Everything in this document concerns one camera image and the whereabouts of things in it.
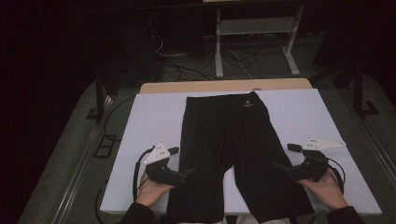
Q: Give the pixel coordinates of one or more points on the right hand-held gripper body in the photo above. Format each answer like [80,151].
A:
[314,166]

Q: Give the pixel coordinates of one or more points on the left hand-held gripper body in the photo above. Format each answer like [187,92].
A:
[162,174]

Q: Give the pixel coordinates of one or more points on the black pants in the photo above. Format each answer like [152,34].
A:
[224,130]

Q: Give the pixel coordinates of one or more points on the person's left hand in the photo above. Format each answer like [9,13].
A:
[151,193]

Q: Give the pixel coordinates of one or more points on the person's right hand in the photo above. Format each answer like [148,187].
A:
[327,193]

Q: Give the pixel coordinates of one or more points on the white board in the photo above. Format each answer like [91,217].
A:
[149,118]

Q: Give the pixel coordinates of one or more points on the person's legs in light trousers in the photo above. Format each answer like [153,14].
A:
[246,220]

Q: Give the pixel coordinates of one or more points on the wooden table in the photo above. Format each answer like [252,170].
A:
[202,85]

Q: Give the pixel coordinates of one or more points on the black metal stand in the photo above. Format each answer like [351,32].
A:
[99,99]
[358,90]

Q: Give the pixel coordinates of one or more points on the white metal stand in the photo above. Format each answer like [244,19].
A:
[219,56]

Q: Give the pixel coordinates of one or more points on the aluminium floor rail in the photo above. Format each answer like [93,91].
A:
[77,174]
[379,152]

